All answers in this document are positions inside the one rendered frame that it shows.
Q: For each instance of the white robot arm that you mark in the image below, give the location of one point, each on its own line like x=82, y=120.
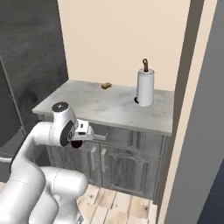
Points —
x=23, y=180

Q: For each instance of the grey wooden cupboard door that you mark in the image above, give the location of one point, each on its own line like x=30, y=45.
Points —
x=87, y=163
x=128, y=169

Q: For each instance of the brown paper towel holder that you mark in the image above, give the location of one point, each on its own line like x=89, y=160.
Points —
x=145, y=64

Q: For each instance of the grey wooden drawer front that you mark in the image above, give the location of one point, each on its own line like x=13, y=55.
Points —
x=131, y=137

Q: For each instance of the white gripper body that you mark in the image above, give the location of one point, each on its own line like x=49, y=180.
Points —
x=84, y=136

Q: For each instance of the white paper towel roll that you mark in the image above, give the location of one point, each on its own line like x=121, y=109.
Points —
x=145, y=87

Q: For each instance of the dark grey fridge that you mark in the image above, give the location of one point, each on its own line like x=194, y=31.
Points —
x=32, y=58

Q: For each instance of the brown potato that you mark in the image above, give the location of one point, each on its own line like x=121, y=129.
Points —
x=106, y=85

